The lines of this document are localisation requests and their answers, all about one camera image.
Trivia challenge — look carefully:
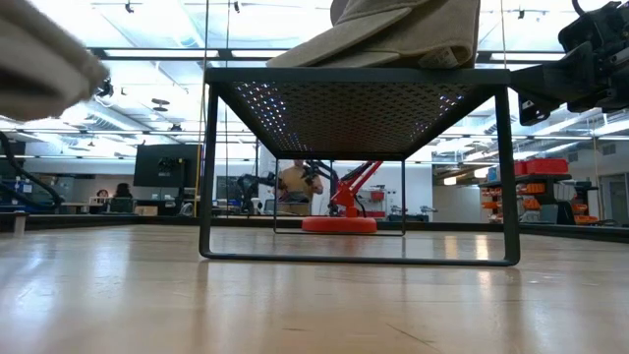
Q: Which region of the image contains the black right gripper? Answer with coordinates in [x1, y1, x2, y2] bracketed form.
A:
[510, 41, 629, 128]

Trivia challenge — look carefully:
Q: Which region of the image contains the khaki baseball cap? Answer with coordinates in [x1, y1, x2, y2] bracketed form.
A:
[266, 0, 482, 70]
[0, 0, 110, 123]

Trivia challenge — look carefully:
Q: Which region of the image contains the red storage bin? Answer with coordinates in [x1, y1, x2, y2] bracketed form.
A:
[513, 156, 571, 177]

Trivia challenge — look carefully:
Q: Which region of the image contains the shelf with orange bins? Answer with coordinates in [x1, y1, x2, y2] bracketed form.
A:
[479, 156, 603, 226]

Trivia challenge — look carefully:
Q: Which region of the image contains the black perforated metal rack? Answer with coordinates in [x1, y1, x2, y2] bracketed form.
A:
[199, 67, 522, 267]

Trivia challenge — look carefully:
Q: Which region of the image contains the red desk lamp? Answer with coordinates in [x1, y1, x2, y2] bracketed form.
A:
[301, 0, 385, 235]

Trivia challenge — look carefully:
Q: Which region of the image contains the black monitor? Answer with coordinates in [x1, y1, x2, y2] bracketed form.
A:
[133, 143, 202, 189]

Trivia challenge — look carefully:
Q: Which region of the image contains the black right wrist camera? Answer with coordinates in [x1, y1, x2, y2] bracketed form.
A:
[557, 0, 629, 55]

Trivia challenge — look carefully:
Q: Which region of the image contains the black aluminium table frame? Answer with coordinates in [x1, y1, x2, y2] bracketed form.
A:
[0, 211, 629, 245]

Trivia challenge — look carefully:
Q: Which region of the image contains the black overhead frame beam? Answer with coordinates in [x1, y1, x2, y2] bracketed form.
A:
[87, 47, 566, 64]

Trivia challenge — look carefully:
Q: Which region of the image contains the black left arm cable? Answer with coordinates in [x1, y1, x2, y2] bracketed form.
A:
[0, 130, 65, 208]

